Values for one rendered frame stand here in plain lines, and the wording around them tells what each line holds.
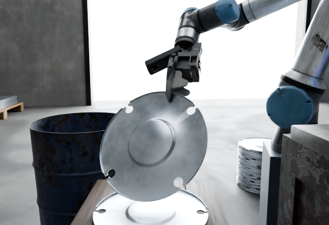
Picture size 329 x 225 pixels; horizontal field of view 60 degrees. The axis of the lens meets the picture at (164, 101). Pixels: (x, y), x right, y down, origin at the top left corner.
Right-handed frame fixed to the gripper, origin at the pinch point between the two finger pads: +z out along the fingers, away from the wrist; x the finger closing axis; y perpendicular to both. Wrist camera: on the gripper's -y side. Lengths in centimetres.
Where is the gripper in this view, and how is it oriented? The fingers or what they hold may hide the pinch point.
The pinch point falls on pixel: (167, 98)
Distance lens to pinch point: 76.0
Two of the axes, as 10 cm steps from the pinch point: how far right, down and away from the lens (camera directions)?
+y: 9.6, 0.4, -2.6
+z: -1.9, 8.0, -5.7
